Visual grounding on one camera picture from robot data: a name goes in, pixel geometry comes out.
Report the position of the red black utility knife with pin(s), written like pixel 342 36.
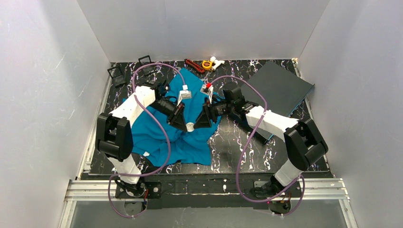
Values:
pixel 194 66

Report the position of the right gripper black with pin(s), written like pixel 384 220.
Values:
pixel 207 111

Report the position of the black frame stand rear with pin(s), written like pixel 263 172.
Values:
pixel 145 60

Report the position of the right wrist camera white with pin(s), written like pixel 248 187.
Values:
pixel 207 89

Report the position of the aluminium rail frame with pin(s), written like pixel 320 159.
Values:
pixel 205 196

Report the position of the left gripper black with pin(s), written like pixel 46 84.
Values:
pixel 175 114

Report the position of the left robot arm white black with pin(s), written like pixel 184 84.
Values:
pixel 114 130

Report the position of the round colourful brooch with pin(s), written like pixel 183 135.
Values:
pixel 190 127

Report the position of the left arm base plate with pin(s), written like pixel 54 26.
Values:
pixel 143 189

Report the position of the yellow tape measure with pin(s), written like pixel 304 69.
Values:
pixel 206 65

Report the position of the dark grey flat box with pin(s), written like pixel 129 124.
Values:
pixel 282 90

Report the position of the black frame stand left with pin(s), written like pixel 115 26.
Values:
pixel 117 76

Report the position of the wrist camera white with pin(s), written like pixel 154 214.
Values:
pixel 207 89
pixel 183 95

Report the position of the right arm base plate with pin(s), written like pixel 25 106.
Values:
pixel 277 192

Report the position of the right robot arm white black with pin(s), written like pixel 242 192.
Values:
pixel 305 144

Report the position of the white plastic fitting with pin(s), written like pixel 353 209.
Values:
pixel 216 63

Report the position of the black frame stand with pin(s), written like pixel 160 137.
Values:
pixel 145 60
pixel 117 76

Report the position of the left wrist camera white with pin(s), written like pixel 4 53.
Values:
pixel 183 95

